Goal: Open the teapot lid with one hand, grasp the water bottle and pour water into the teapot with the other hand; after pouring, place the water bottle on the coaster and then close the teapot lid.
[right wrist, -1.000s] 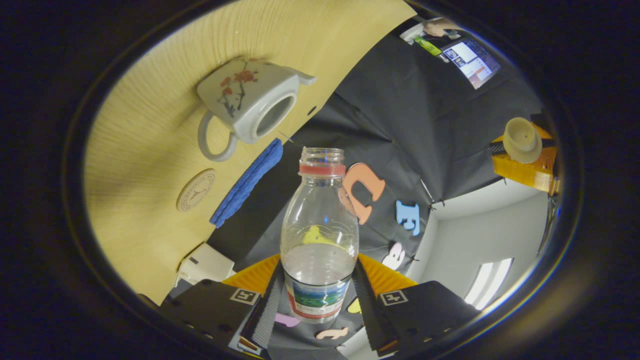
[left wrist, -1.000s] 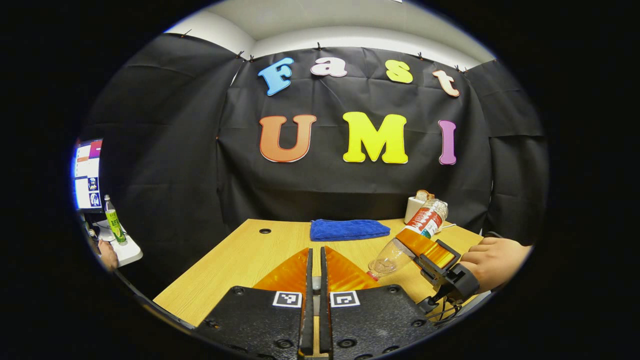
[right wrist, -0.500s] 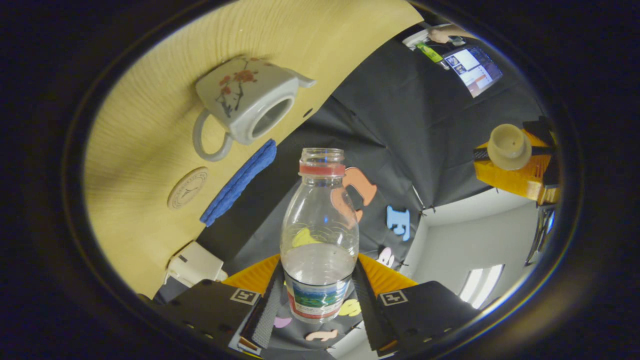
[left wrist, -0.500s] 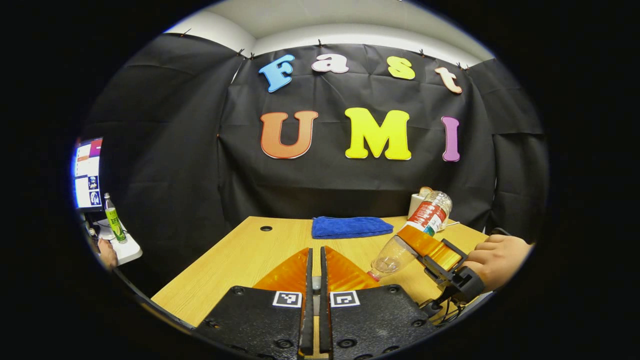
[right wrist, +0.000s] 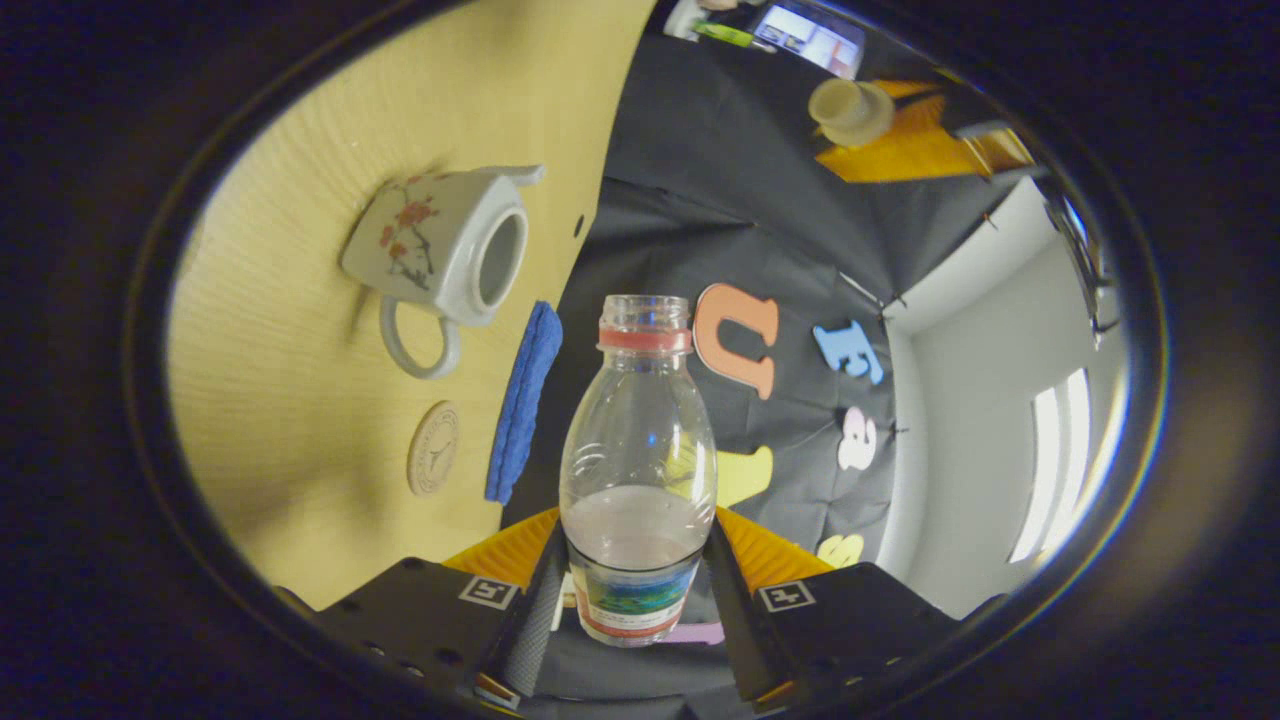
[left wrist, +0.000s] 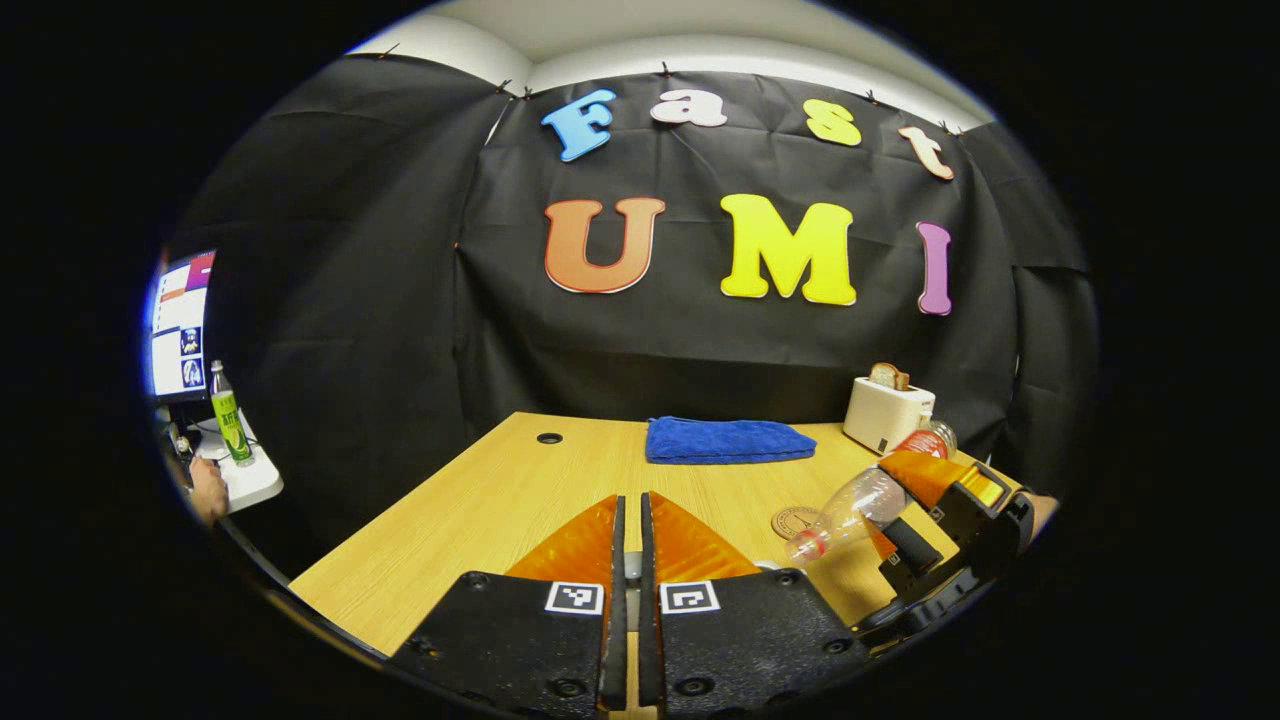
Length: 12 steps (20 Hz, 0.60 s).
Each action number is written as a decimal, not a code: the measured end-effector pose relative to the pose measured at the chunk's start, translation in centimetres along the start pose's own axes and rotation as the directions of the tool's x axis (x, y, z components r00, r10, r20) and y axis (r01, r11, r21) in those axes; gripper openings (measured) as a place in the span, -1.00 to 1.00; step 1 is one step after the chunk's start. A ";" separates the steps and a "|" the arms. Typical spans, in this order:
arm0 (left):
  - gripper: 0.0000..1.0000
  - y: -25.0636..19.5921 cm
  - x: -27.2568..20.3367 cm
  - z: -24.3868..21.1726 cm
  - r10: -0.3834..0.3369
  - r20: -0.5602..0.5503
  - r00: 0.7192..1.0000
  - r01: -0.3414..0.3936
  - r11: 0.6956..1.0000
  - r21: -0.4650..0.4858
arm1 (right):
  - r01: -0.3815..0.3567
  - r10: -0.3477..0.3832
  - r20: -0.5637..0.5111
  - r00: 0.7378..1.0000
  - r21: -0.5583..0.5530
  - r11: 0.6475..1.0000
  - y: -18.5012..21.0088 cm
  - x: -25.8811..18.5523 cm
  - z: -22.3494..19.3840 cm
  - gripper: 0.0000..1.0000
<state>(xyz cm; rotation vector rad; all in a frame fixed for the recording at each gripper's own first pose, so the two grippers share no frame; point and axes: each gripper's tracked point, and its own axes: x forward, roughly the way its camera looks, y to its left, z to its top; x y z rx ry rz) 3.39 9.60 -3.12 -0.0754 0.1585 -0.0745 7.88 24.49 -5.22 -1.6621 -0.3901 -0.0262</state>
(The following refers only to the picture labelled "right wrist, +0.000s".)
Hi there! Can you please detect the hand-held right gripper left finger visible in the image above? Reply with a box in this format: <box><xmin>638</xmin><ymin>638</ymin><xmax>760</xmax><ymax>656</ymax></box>
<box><xmin>313</xmin><ymin>507</ymin><xmax>571</xmax><ymax>709</ymax></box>

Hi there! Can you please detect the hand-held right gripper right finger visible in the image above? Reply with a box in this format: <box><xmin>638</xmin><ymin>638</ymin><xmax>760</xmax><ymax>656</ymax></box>
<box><xmin>706</xmin><ymin>506</ymin><xmax>963</xmax><ymax>714</ymax></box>

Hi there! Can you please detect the clear plastic water bottle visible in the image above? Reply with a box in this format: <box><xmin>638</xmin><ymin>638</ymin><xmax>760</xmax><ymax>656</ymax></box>
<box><xmin>558</xmin><ymin>294</ymin><xmax>719</xmax><ymax>649</ymax></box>

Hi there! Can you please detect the round wooden coaster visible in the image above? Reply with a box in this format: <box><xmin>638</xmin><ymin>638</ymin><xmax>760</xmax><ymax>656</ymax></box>
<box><xmin>407</xmin><ymin>401</ymin><xmax>462</xmax><ymax>497</ymax></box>

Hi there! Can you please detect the white floral teacup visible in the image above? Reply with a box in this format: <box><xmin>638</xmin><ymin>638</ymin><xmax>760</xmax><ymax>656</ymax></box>
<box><xmin>340</xmin><ymin>165</ymin><xmax>547</xmax><ymax>381</ymax></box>

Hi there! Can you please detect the small green bottle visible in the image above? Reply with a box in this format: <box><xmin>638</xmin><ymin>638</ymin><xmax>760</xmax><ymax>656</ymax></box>
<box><xmin>693</xmin><ymin>20</ymin><xmax>777</xmax><ymax>54</ymax></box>

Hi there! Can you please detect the computer monitor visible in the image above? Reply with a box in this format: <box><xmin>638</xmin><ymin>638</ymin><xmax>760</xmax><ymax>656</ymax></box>
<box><xmin>750</xmin><ymin>0</ymin><xmax>867</xmax><ymax>81</ymax></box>

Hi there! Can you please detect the blue folded towel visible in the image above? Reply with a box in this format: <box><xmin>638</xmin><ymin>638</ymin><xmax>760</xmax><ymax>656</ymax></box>
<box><xmin>485</xmin><ymin>300</ymin><xmax>564</xmax><ymax>505</ymax></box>

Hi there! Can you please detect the black backdrop cloth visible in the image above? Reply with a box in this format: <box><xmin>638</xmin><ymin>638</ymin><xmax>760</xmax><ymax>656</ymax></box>
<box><xmin>498</xmin><ymin>0</ymin><xmax>1023</xmax><ymax>720</ymax></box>

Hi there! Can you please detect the ceiling light panel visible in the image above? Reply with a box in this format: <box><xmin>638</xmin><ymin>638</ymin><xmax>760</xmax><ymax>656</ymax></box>
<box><xmin>1008</xmin><ymin>367</ymin><xmax>1094</xmax><ymax>566</ymax></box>

